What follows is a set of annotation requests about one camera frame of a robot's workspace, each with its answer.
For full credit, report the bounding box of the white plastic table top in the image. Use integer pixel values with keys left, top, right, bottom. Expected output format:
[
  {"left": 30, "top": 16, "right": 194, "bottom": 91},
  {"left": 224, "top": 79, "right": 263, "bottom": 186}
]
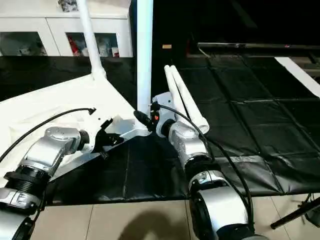
[{"left": 0, "top": 74, "right": 152, "bottom": 188}]

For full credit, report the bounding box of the white plastic table leg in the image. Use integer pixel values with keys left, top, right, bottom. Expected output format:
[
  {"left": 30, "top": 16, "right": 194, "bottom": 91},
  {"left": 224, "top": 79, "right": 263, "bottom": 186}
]
[
  {"left": 135, "top": 0, "right": 154, "bottom": 120},
  {"left": 169, "top": 65, "right": 210, "bottom": 135},
  {"left": 75, "top": 0, "right": 107, "bottom": 82},
  {"left": 164, "top": 65, "right": 201, "bottom": 134}
]

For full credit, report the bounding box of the red bottle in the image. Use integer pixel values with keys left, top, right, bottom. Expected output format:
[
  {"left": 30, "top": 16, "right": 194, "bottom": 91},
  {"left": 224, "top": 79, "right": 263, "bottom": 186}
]
[{"left": 69, "top": 36, "right": 80, "bottom": 56}]

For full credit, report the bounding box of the black work mat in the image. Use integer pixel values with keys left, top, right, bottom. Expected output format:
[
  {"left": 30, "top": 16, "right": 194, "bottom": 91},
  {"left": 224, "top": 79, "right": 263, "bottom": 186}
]
[{"left": 0, "top": 54, "right": 320, "bottom": 205}]

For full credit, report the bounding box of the white glass-door cabinet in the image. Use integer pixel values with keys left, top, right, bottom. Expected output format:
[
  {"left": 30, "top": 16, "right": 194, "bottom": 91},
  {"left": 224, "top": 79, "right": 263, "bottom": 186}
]
[{"left": 0, "top": 0, "right": 134, "bottom": 58}]

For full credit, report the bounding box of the grey object on cabinet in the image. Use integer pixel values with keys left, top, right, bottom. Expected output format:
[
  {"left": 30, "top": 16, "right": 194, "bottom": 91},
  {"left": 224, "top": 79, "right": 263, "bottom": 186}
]
[{"left": 57, "top": 0, "right": 79, "bottom": 12}]

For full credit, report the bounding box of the white edge strip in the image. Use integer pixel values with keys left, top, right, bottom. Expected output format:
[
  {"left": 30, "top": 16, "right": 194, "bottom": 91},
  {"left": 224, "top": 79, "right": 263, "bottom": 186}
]
[{"left": 274, "top": 56, "right": 320, "bottom": 99}]

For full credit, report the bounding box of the black metal stand tube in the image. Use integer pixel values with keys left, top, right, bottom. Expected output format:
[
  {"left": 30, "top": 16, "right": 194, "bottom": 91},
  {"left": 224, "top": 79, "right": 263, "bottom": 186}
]
[{"left": 270, "top": 196, "right": 320, "bottom": 230}]

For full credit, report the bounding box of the black metal rail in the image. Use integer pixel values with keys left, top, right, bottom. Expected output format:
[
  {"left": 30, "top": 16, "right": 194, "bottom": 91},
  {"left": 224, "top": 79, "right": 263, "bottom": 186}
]
[{"left": 197, "top": 42, "right": 320, "bottom": 57}]

